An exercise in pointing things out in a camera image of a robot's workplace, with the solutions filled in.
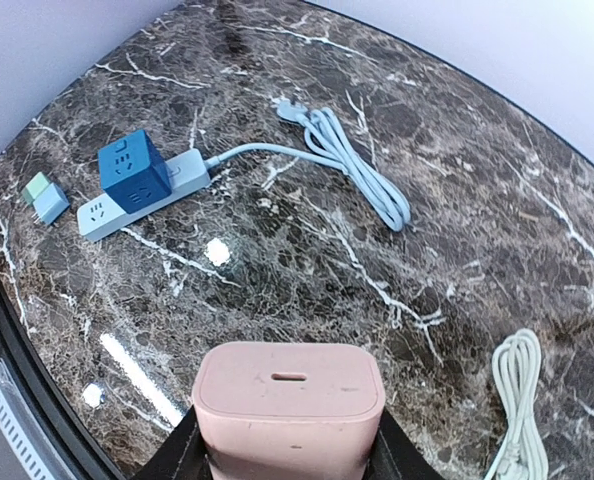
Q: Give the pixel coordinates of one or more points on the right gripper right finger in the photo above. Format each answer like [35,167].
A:
[396,457]

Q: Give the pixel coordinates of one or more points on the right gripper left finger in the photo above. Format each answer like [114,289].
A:
[182,456]

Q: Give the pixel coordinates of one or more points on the pink plug adapter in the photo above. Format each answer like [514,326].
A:
[288,410]

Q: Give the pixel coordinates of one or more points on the blue cube socket adapter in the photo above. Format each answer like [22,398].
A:
[133,173]

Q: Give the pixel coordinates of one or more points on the light blue plug adapter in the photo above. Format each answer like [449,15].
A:
[59,205]

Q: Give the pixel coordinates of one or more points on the green plug adapter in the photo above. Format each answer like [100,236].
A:
[37,193]

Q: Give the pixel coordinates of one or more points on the light blue power strip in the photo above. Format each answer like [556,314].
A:
[102,216]

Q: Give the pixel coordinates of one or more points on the black front rail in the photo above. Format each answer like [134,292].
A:
[56,419]

